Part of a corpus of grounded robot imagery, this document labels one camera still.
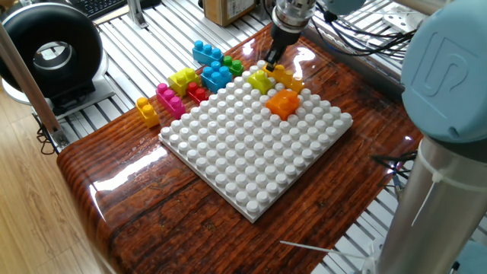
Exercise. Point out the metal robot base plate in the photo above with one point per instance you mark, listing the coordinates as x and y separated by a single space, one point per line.
376 253

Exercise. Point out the aluminium post bracket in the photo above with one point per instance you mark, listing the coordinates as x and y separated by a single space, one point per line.
136 13

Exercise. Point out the slanted aluminium bar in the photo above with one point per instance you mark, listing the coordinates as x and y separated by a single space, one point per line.
38 102

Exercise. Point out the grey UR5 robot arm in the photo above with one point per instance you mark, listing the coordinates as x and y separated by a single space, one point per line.
445 76

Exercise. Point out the green two-stud block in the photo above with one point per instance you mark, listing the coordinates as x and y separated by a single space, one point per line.
234 66

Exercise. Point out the white studded baseplate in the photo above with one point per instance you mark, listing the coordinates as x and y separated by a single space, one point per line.
251 152

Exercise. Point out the white device base plate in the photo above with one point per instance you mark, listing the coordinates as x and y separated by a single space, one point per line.
102 95

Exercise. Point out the lime tall two-stud block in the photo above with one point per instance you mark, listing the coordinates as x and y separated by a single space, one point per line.
182 81

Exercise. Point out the wood pattern table mat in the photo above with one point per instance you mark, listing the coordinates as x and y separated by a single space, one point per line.
171 213

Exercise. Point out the orange tall block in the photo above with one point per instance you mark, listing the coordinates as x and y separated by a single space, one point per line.
283 104

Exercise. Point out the yellow two-stud block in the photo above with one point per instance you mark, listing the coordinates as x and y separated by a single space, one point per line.
149 116

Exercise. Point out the small lime block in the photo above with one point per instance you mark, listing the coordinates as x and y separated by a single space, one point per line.
260 83

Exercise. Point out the blue four-stud square block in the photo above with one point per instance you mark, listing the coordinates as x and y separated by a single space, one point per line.
217 79

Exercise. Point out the white plastic housing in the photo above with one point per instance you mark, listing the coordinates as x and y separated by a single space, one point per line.
399 19

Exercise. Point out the yellow four-stud long block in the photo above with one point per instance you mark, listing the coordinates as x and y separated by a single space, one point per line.
287 78

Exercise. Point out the red two-stud block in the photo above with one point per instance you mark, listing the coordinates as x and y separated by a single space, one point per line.
197 94

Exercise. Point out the black keyboard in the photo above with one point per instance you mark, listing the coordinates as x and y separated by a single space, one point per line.
95 7

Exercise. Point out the magenta three-stud block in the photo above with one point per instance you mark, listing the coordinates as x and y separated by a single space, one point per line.
173 106

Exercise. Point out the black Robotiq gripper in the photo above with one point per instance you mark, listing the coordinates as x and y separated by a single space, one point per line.
285 40

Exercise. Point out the cardboard box with label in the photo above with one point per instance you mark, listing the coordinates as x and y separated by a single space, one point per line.
224 13

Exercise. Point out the white zip tie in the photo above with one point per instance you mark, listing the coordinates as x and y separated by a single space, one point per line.
435 177
323 249

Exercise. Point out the blue three-stud long block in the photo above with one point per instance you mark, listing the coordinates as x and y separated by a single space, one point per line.
207 53

